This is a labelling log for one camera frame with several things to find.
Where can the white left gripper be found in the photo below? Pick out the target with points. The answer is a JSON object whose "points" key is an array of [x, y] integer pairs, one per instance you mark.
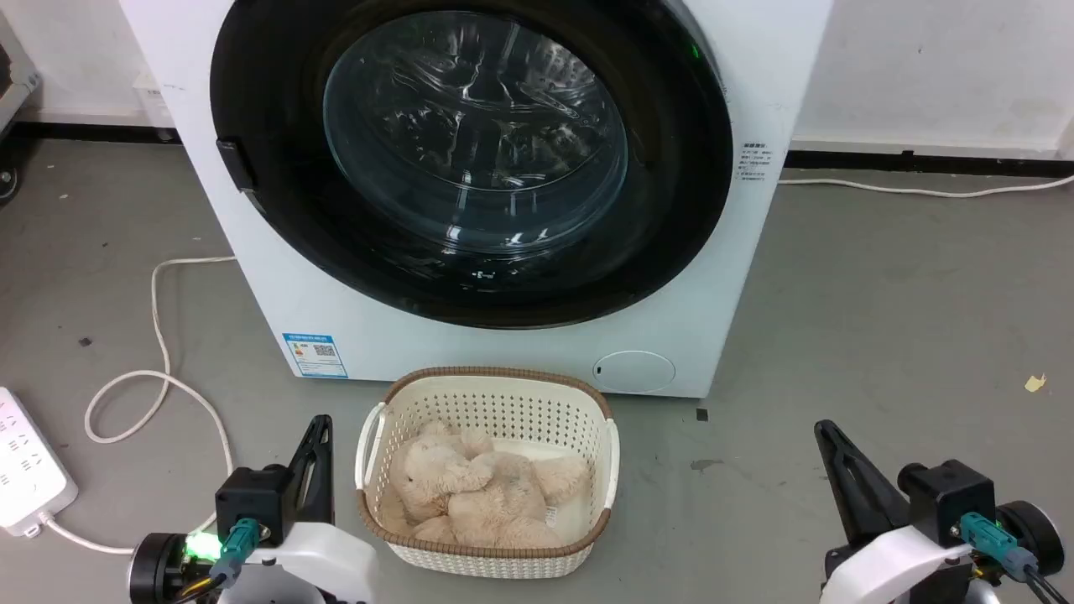
{"points": [[327, 562]]}

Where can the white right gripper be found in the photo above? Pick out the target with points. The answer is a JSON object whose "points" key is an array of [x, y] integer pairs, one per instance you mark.
{"points": [[889, 562]]}

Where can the white front-load washing machine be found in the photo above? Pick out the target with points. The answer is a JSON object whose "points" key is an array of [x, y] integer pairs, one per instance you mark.
{"points": [[277, 277]]}

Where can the black round washer door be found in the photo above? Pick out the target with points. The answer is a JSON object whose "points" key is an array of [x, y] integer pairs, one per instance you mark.
{"points": [[671, 210]]}

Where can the blue energy label sticker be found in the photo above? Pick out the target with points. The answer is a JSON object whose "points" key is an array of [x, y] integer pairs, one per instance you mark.
{"points": [[316, 356]]}

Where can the beige plush teddy bear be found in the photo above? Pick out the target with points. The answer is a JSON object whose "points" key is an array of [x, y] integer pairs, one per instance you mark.
{"points": [[478, 495]]}

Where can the cream perforated laundry basket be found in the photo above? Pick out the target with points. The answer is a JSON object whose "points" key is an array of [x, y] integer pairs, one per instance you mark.
{"points": [[495, 398]]}

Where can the yellow paper scrap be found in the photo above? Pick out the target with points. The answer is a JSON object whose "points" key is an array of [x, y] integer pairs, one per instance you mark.
{"points": [[1035, 383]]}

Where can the round white filter cover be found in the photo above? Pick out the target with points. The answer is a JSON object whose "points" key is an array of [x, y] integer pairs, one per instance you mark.
{"points": [[634, 371]]}

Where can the white power strip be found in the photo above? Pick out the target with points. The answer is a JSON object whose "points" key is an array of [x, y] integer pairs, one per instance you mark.
{"points": [[25, 470]]}

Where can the white text label sticker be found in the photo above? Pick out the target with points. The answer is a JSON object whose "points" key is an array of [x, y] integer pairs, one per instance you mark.
{"points": [[753, 159]]}

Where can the grey wheeled cart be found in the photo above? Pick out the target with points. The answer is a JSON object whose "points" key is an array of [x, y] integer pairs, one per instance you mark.
{"points": [[13, 92]]}

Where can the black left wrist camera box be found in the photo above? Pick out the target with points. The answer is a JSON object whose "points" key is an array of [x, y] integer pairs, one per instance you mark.
{"points": [[252, 503]]}

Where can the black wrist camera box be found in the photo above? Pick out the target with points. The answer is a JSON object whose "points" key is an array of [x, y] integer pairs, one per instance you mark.
{"points": [[948, 495], [252, 503]]}

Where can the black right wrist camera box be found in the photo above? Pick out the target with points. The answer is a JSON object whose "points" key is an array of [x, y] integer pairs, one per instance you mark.
{"points": [[948, 495]]}

